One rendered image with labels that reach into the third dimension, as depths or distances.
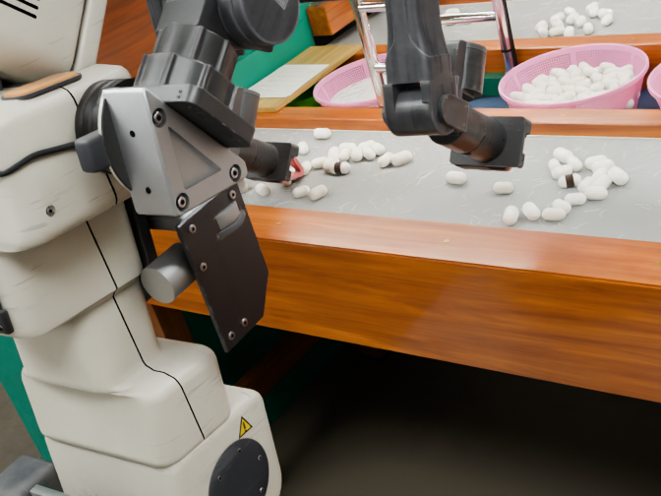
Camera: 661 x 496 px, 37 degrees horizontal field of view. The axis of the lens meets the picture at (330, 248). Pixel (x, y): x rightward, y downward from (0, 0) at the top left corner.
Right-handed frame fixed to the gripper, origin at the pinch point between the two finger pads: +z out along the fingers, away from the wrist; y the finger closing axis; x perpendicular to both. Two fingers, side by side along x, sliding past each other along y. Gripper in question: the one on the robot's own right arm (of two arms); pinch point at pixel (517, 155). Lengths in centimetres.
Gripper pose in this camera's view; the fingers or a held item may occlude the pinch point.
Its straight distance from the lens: 135.9
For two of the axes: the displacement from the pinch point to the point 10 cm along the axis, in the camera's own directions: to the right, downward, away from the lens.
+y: -7.9, -0.9, 6.1
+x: -1.5, 9.9, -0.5
